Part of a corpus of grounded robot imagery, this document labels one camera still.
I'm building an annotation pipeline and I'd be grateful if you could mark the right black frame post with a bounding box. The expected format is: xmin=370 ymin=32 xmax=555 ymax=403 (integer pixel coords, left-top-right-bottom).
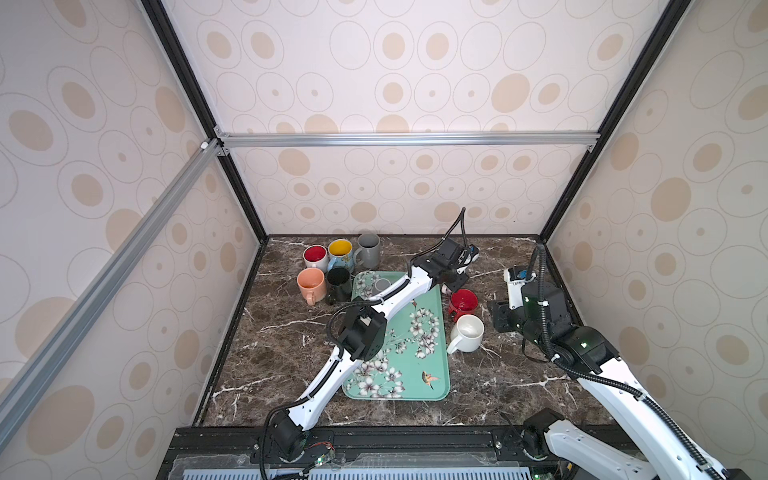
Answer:
xmin=539 ymin=0 xmax=692 ymax=244

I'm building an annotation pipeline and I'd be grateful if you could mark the white mug red inside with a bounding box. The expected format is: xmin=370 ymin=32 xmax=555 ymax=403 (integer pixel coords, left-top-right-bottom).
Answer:
xmin=302 ymin=245 xmax=330 ymax=272

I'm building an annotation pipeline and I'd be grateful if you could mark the small light grey mug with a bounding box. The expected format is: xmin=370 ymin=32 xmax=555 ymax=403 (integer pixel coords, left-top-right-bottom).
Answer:
xmin=372 ymin=278 xmax=392 ymax=296

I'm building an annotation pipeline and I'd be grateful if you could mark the left black frame post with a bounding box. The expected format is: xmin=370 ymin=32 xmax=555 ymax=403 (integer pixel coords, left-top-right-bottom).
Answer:
xmin=141 ymin=0 xmax=269 ymax=243

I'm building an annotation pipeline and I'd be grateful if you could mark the mint green floral tray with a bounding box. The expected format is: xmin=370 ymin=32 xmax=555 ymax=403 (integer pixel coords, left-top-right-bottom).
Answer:
xmin=342 ymin=287 xmax=450 ymax=401

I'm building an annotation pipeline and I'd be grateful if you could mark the large white mug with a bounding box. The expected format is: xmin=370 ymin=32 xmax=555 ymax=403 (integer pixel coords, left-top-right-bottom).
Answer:
xmin=447 ymin=314 xmax=485 ymax=355

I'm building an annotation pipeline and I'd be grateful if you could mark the left diagonal aluminium bar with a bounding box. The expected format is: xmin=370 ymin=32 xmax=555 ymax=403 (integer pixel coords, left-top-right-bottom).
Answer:
xmin=1 ymin=138 xmax=223 ymax=449

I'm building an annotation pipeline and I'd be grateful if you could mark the blue butterfly mug yellow inside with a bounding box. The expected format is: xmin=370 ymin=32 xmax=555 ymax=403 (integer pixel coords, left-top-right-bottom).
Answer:
xmin=328 ymin=239 xmax=355 ymax=273

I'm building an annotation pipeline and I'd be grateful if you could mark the cream mug orange handle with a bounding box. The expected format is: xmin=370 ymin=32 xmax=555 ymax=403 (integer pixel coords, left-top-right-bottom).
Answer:
xmin=297 ymin=267 xmax=327 ymax=306

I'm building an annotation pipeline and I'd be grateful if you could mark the black mug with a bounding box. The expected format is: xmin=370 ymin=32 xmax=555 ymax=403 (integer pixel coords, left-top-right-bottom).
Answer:
xmin=325 ymin=267 xmax=353 ymax=305

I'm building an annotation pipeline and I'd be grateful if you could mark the black frame post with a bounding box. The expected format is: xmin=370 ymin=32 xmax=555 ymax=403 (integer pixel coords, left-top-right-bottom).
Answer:
xmin=539 ymin=0 xmax=692 ymax=244
xmin=141 ymin=0 xmax=269 ymax=243

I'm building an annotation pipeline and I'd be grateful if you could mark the tall dark grey mug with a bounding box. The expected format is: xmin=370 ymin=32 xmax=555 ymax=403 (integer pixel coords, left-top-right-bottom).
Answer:
xmin=354 ymin=233 xmax=381 ymax=270

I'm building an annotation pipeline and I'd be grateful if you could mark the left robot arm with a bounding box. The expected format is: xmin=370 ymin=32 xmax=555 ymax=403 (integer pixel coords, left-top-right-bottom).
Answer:
xmin=257 ymin=208 xmax=479 ymax=468

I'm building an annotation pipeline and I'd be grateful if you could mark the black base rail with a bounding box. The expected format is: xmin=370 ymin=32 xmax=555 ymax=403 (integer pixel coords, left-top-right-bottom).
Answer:
xmin=157 ymin=425 xmax=590 ymax=479

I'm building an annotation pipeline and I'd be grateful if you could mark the horizontal aluminium frame bar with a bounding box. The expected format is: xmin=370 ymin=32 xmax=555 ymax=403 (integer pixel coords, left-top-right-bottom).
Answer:
xmin=221 ymin=130 xmax=600 ymax=148

